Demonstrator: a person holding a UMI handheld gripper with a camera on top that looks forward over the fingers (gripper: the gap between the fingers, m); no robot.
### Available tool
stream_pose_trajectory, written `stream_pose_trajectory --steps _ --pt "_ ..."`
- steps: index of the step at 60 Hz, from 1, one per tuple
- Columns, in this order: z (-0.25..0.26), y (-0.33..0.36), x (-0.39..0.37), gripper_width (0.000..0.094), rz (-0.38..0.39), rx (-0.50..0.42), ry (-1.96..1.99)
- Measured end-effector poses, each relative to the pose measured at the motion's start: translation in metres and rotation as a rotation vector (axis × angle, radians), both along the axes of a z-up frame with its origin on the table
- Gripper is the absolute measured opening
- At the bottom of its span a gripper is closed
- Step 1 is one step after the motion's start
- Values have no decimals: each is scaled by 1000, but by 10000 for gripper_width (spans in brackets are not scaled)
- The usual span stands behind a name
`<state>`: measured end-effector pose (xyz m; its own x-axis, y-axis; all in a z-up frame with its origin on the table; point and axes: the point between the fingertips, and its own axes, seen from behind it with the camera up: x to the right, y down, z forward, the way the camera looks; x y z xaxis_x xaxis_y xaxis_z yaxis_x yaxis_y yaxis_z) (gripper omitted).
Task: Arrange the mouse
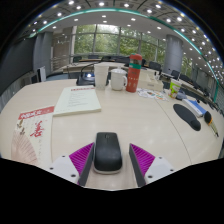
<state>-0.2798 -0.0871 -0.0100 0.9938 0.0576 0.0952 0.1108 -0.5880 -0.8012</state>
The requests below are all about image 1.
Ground printed paper cup with straw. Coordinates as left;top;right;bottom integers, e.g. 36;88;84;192
168;78;183;100

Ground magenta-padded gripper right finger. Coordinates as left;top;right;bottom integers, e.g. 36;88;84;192
128;143;176;188

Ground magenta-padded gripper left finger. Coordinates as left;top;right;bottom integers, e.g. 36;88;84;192
48;142;97;188

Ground beige cardboard box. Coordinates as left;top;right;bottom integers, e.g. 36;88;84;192
138;68;164;92

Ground black gooseneck microphone unit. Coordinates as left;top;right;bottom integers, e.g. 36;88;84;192
75;63;109;87

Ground colourful sticker sheet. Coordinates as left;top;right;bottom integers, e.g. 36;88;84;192
136;87;169;102

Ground white standing board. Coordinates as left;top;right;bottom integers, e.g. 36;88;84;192
37;65;47;83

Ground black computer mouse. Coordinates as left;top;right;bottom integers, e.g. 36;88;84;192
93;131;123;175

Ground dark office chairs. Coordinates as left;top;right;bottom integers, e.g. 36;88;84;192
73;54;214;101

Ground red and white magazine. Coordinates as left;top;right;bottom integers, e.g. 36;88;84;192
10;105;55;167

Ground white lidded mug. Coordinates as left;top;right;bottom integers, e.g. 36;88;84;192
109;68;129;92

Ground black handheld microphone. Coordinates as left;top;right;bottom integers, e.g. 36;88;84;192
203;110;220;138

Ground white paper booklet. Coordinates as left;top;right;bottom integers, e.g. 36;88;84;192
53;85;102;117

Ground ceiling lights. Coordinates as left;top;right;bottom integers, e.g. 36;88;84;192
19;0;224;78

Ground red bottle with green band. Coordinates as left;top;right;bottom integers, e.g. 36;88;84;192
125;53;143;94

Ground black mouse pad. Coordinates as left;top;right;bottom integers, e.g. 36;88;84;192
172;103;202;132

